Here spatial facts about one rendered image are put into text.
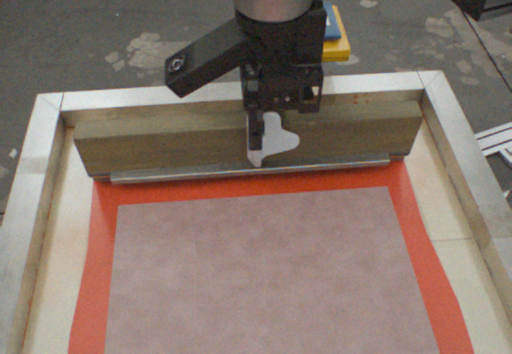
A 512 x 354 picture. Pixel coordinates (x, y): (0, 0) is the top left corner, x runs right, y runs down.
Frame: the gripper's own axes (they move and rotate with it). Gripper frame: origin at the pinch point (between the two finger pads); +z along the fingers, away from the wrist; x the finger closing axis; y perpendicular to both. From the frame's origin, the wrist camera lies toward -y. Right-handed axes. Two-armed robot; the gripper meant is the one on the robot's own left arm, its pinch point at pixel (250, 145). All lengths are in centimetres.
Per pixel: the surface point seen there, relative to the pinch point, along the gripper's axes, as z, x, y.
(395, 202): 4.9, -6.6, 17.6
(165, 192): 5.0, -2.5, -10.9
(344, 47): 5.1, 25.1, 17.5
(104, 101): 1.5, 11.4, -19.3
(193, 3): 101, 190, -14
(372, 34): 100, 156, 71
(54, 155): 2.9, 3.2, -25.2
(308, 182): 4.9, -2.5, 7.3
